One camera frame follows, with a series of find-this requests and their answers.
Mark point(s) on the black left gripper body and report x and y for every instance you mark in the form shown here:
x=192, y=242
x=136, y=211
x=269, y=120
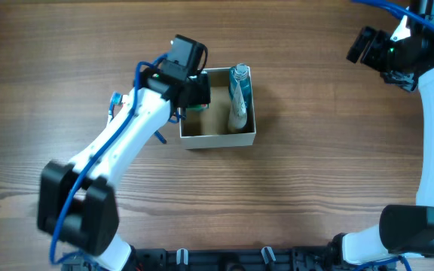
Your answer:
x=201, y=91

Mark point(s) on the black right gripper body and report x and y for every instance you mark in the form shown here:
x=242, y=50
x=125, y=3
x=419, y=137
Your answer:
x=385, y=56

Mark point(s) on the green Dettol soap bar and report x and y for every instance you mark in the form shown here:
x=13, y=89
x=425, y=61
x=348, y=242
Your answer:
x=200, y=107

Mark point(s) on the white lotion tube with leaves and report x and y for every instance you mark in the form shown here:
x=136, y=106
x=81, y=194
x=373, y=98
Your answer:
x=238, y=114

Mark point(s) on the blue Listerine mouthwash bottle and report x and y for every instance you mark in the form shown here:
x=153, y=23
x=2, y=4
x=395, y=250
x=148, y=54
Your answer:
x=239, y=75

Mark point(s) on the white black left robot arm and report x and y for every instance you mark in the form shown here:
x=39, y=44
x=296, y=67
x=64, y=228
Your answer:
x=77, y=204

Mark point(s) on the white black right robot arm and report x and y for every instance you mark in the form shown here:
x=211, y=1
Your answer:
x=402, y=230

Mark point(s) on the white open cardboard box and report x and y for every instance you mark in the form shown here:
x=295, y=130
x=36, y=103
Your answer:
x=208, y=128

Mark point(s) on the blue disposable razor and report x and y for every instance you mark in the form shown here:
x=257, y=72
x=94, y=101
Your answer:
x=160, y=137

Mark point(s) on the blue white toothbrush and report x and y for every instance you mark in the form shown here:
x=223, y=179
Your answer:
x=115, y=100

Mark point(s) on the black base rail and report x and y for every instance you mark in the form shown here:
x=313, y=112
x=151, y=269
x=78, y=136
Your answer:
x=311, y=258

